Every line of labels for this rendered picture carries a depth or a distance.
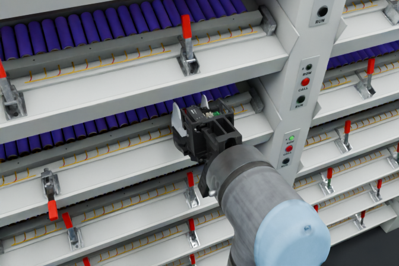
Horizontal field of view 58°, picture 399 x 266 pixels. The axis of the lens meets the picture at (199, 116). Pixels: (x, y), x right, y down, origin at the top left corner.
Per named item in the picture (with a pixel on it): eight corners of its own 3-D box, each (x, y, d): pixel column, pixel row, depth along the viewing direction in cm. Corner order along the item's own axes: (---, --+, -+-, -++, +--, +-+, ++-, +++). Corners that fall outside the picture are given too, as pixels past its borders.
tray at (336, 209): (408, 191, 138) (433, 179, 126) (271, 249, 121) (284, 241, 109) (378, 145, 146) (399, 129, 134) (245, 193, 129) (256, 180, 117)
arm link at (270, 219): (257, 305, 40) (277, 239, 35) (211, 224, 50) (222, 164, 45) (324, 282, 43) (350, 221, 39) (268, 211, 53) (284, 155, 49)
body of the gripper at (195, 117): (219, 95, 60) (256, 132, 51) (221, 137, 65) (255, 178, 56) (176, 107, 58) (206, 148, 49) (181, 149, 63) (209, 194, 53)
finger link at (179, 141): (187, 119, 66) (212, 142, 59) (188, 127, 67) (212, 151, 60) (164, 127, 64) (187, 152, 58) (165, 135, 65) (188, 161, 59)
